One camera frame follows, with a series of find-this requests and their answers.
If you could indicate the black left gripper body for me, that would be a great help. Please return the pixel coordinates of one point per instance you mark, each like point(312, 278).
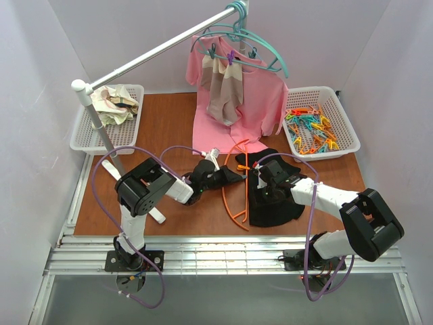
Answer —
point(218, 175)

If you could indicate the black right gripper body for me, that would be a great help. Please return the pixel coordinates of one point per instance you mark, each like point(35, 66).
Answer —
point(265, 175)

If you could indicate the black underwear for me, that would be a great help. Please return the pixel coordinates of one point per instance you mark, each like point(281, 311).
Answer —
point(265, 214)

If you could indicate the orange plastic hanger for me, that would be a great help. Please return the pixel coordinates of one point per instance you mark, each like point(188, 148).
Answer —
point(235, 196)

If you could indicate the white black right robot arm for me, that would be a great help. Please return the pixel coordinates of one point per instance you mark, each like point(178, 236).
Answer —
point(370, 226)

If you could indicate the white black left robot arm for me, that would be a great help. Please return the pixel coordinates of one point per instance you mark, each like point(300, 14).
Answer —
point(140, 190)

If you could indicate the beige brown underwear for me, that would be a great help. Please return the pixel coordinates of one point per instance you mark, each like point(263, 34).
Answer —
point(225, 86)

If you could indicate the teal plastic hanger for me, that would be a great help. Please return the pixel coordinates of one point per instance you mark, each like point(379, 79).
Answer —
point(239, 29)

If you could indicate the pile of colourful clothespins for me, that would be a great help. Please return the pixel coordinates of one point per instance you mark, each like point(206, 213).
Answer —
point(310, 130)

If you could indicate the white clothespin basket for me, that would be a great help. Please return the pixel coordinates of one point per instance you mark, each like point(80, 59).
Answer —
point(333, 110)

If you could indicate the pink t-shirt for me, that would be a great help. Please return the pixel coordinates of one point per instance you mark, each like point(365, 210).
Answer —
point(263, 108)

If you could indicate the pile of light clothes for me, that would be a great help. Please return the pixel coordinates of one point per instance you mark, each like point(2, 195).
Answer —
point(114, 105)

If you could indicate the purple clothespin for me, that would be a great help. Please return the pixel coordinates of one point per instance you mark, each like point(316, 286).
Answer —
point(230, 57)

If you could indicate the white clothes basket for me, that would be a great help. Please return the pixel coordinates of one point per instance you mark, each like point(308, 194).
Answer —
point(85, 138)

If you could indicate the white metal clothes rack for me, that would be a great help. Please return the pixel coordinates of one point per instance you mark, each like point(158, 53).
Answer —
point(83, 90)

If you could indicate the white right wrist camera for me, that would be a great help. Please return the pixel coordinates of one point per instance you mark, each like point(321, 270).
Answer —
point(263, 175)

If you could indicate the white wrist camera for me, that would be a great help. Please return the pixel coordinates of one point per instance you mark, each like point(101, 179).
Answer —
point(212, 156)
point(263, 175)

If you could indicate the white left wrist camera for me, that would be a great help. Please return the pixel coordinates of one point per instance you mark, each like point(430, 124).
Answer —
point(212, 156)

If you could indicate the aluminium rail frame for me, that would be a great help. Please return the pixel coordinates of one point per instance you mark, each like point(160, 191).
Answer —
point(214, 273)

